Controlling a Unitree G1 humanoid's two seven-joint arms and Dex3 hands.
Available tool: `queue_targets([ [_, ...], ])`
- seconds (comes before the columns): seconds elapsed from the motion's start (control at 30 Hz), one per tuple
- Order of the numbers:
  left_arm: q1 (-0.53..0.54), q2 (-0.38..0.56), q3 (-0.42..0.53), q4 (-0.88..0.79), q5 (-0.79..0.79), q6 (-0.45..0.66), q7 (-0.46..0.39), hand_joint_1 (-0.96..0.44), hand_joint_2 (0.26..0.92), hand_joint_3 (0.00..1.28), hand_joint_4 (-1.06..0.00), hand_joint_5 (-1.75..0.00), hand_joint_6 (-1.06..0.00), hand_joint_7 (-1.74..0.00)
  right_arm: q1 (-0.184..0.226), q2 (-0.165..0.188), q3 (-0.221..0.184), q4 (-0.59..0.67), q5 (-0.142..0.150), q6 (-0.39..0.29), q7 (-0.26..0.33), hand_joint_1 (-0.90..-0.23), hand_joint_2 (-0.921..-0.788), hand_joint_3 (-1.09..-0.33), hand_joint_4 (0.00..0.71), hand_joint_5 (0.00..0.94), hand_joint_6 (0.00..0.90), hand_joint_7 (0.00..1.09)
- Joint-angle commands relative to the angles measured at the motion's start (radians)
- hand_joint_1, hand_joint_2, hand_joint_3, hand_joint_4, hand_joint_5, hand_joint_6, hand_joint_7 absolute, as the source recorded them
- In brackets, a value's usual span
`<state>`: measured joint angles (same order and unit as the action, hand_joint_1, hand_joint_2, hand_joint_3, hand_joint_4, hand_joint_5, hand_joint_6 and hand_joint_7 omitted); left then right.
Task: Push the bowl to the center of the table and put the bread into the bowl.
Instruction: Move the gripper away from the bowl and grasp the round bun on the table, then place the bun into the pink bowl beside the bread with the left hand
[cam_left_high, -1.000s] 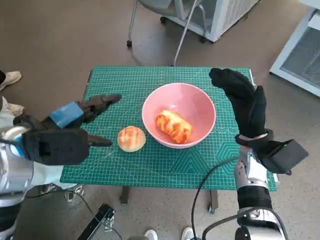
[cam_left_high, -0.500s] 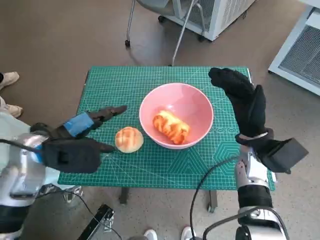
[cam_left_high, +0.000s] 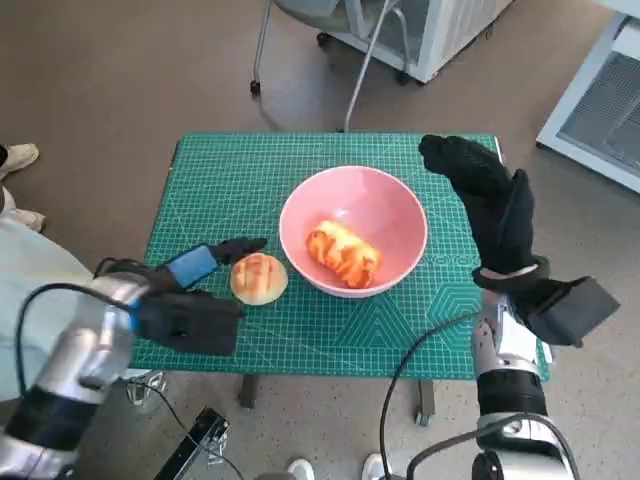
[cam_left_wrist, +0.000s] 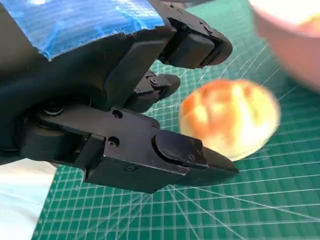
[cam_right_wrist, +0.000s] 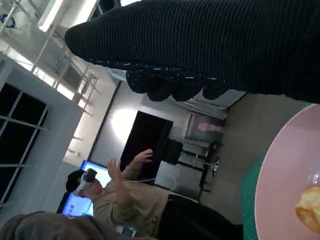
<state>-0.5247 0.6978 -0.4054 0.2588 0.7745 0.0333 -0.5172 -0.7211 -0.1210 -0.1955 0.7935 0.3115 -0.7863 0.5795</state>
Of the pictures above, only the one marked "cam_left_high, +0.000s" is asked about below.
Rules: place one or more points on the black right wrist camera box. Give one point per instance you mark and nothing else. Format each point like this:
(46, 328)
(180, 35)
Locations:
(570, 312)

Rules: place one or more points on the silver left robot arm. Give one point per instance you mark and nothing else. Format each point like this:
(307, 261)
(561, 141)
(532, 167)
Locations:
(85, 340)

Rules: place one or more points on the white shoe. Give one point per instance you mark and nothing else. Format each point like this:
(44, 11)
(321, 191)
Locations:
(376, 467)
(301, 471)

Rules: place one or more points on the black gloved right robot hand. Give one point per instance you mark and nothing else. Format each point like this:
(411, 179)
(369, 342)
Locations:
(500, 215)

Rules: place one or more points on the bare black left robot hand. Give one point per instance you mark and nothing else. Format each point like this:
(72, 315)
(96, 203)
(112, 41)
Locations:
(192, 265)

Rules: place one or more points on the white cabinet with grille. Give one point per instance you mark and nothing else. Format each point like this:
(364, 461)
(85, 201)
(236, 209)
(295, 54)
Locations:
(600, 100)
(450, 30)

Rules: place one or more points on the grey office chair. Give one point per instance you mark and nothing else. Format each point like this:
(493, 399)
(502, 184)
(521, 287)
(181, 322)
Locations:
(310, 7)

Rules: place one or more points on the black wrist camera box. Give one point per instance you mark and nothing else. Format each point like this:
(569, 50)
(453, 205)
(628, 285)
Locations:
(570, 312)
(200, 340)

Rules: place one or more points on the black flat device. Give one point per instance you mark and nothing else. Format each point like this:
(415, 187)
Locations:
(195, 445)

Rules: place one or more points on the round toy bread bun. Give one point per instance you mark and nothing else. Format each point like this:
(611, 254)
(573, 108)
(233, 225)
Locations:
(259, 279)

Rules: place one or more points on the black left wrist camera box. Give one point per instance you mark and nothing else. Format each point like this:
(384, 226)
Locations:
(200, 340)

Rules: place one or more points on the green cutting mat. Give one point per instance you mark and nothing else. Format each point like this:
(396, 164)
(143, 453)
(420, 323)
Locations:
(250, 190)

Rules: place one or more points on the pink bowl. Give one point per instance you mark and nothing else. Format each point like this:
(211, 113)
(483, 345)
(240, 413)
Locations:
(350, 195)

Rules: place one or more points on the long twisted toy bread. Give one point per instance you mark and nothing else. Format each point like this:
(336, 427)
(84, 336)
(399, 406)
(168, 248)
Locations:
(345, 252)

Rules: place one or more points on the dark table leg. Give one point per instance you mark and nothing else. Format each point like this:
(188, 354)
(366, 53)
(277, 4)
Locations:
(425, 400)
(248, 392)

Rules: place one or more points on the person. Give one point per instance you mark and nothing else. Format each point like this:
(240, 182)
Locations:
(30, 260)

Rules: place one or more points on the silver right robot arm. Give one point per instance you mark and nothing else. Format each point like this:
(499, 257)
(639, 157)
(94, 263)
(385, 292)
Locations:
(510, 395)

